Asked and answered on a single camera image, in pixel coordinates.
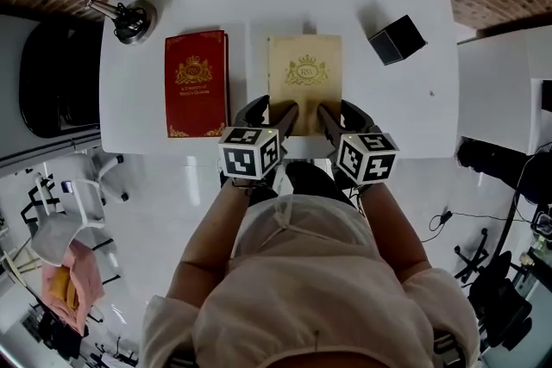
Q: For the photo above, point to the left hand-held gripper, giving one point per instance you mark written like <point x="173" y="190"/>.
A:
<point x="246" y="155"/>

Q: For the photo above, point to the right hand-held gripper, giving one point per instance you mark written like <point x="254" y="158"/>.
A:
<point x="366" y="159"/>

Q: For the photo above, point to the beige book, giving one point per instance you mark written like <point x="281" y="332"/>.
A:
<point x="304" y="69"/>

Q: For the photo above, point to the red book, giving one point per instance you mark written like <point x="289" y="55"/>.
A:
<point x="196" y="82"/>

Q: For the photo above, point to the person's left forearm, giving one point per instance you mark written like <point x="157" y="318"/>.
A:
<point x="207" y="241"/>

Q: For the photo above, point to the person's right forearm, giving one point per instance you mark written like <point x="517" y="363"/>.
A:
<point x="397" y="237"/>

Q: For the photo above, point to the white desk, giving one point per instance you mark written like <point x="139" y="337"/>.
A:
<point x="388" y="120"/>

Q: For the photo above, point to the person's black trousers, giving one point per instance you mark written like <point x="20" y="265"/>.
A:
<point x="310" y="181"/>

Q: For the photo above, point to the black square pen holder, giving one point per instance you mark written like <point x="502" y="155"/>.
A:
<point x="394" y="41"/>

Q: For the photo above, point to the person's white shirt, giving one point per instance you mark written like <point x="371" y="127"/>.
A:
<point x="310" y="297"/>

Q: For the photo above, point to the white office chair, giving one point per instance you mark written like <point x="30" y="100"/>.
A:
<point x="86" y="202"/>

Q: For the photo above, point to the black swivel chair base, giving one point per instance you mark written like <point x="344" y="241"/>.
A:
<point x="500" y="297"/>

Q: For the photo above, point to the pink cloth bag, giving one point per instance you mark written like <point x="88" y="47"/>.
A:
<point x="88" y="271"/>

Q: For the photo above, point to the yellow packet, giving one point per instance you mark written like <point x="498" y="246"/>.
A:
<point x="62" y="286"/>

